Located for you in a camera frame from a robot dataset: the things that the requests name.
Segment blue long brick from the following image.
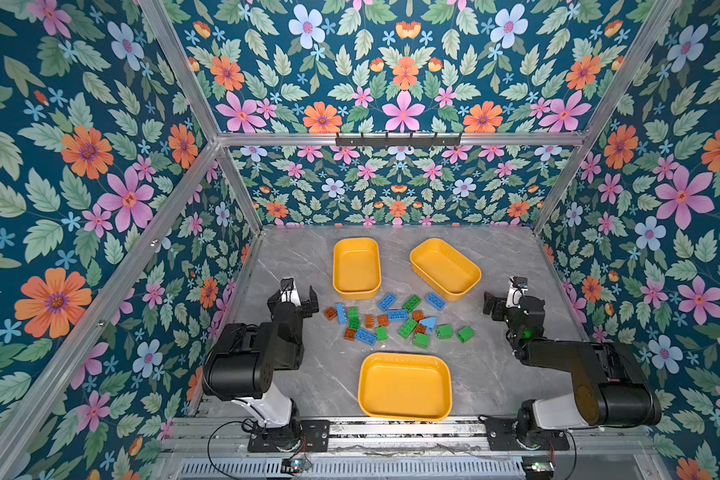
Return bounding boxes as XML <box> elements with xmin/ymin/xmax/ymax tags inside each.
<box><xmin>377</xmin><ymin>293</ymin><xmax>397</xmax><ymax>312</ymax></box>
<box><xmin>355</xmin><ymin>329</ymin><xmax>378</xmax><ymax>346</ymax></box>
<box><xmin>387</xmin><ymin>309</ymin><xmax>409</xmax><ymax>323</ymax></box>

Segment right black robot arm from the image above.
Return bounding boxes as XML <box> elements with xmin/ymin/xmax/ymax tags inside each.
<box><xmin>481</xmin><ymin>276</ymin><xmax>662</xmax><ymax>451</ymax></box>

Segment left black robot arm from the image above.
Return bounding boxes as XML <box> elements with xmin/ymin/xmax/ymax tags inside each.
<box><xmin>201</xmin><ymin>278</ymin><xmax>319</xmax><ymax>429</ymax></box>

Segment green cube brick far right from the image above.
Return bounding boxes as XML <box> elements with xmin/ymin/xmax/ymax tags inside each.
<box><xmin>457</xmin><ymin>327</ymin><xmax>475</xmax><ymax>344</ymax></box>

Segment green cube brick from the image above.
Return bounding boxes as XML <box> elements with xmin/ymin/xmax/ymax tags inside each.
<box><xmin>457</xmin><ymin>327</ymin><xmax>475</xmax><ymax>344</ymax></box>
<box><xmin>436</xmin><ymin>325</ymin><xmax>453</xmax><ymax>340</ymax></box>

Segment yellow bin back right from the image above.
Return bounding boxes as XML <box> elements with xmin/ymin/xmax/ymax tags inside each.
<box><xmin>409</xmin><ymin>238</ymin><xmax>482</xmax><ymax>302</ymax></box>

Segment yellow bin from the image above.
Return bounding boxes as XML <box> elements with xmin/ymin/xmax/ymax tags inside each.
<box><xmin>409</xmin><ymin>238</ymin><xmax>482</xmax><ymax>302</ymax></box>
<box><xmin>333</xmin><ymin>237</ymin><xmax>382</xmax><ymax>301</ymax></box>
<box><xmin>357</xmin><ymin>352</ymin><xmax>453</xmax><ymax>422</ymax></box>

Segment yellow bin back left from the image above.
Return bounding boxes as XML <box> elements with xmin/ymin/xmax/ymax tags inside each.
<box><xmin>333</xmin><ymin>237</ymin><xmax>382</xmax><ymax>301</ymax></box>

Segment light blue slope brick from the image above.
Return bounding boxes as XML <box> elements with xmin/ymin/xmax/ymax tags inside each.
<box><xmin>419</xmin><ymin>316</ymin><xmax>437</xmax><ymax>333</ymax></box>

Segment green long brick upper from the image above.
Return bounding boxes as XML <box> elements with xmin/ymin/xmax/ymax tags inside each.
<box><xmin>403</xmin><ymin>295</ymin><xmax>422</xmax><ymax>313</ymax></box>

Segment green long brick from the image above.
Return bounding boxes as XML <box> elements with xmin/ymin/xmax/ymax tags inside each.
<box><xmin>398</xmin><ymin>319</ymin><xmax>418</xmax><ymax>339</ymax></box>
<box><xmin>403</xmin><ymin>295</ymin><xmax>422</xmax><ymax>313</ymax></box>

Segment green long brick centre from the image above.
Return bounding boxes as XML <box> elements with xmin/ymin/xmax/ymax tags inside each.
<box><xmin>398</xmin><ymin>319</ymin><xmax>418</xmax><ymax>339</ymax></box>

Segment yellow bin front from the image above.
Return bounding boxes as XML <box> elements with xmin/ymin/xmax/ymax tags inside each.
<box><xmin>357</xmin><ymin>352</ymin><xmax>453</xmax><ymax>422</ymax></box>

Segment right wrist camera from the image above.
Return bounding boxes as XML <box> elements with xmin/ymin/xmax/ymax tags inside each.
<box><xmin>510</xmin><ymin>276</ymin><xmax>528</xmax><ymax>291</ymax></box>

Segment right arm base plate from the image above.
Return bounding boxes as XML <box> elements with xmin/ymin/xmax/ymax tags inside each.
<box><xmin>478</xmin><ymin>415</ymin><xmax>571</xmax><ymax>452</ymax></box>

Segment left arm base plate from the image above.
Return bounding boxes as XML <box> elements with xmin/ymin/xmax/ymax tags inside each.
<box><xmin>247</xmin><ymin>420</ymin><xmax>331</xmax><ymax>453</ymax></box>

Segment black hook rail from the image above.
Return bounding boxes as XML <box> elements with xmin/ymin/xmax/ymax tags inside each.
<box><xmin>335</xmin><ymin>132</ymin><xmax>462</xmax><ymax>149</ymax></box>

